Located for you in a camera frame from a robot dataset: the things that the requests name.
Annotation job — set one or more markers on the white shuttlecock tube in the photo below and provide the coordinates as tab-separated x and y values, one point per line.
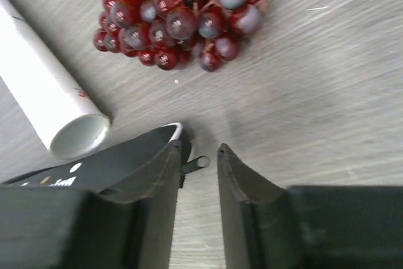
62	114

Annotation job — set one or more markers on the dark red grape bunch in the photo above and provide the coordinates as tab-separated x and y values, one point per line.
169	34

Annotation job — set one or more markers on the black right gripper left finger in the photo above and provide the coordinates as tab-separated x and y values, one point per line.
63	227

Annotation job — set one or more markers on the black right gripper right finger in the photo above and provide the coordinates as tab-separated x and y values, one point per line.
266	226

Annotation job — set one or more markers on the black racket bag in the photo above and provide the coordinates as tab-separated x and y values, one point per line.
105	168

